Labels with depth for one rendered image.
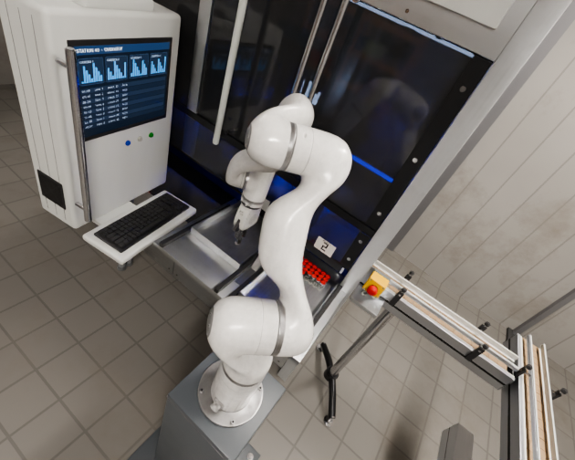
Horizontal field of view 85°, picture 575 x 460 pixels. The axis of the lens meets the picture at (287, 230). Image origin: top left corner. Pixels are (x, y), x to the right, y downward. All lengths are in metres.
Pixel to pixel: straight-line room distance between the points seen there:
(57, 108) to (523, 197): 2.91
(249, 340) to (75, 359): 1.48
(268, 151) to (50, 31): 0.69
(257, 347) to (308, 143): 0.42
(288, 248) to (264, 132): 0.23
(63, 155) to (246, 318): 0.85
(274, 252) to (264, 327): 0.15
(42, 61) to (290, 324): 0.94
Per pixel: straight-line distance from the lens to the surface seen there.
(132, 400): 1.94
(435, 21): 1.03
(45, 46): 1.13
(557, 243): 3.20
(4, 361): 2.13
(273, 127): 0.63
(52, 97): 1.18
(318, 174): 0.65
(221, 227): 1.41
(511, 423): 1.52
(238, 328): 0.66
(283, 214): 0.63
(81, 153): 1.20
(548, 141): 2.95
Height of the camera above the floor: 1.83
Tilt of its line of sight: 39 degrees down
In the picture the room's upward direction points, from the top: 24 degrees clockwise
